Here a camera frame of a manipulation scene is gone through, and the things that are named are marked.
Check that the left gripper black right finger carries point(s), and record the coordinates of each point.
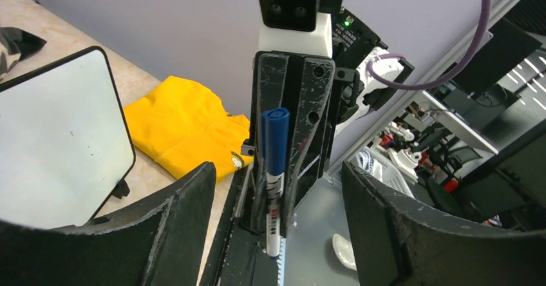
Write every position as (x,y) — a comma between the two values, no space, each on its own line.
(398,240)

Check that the white marker pen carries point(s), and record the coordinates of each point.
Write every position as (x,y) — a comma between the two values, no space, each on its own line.
(275,128)

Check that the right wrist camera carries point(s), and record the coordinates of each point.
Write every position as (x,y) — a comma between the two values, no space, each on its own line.
(298,26)

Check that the white whiteboard black frame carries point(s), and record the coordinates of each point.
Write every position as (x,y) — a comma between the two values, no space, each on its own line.
(65,144)

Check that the white toothed cable rail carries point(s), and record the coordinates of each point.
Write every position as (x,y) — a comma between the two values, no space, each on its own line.
(280,262)

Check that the yellow cloth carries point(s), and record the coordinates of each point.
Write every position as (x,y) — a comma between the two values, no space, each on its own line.
(181,124)

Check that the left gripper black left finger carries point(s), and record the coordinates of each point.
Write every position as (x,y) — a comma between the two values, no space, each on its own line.
(157,240)

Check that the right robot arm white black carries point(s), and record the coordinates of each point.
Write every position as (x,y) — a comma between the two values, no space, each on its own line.
(354,44)

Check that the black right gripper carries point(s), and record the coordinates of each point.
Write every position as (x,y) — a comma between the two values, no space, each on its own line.
(314,87)

